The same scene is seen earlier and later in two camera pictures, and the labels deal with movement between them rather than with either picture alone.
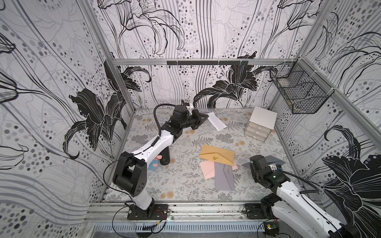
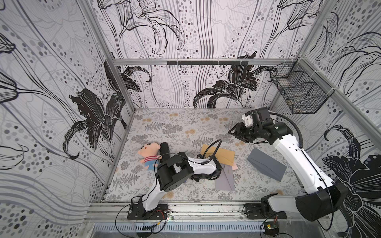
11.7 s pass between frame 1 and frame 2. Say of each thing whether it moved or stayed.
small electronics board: stayed
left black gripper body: moved
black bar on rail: stayed
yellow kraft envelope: stayed
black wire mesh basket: stayed
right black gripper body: moved
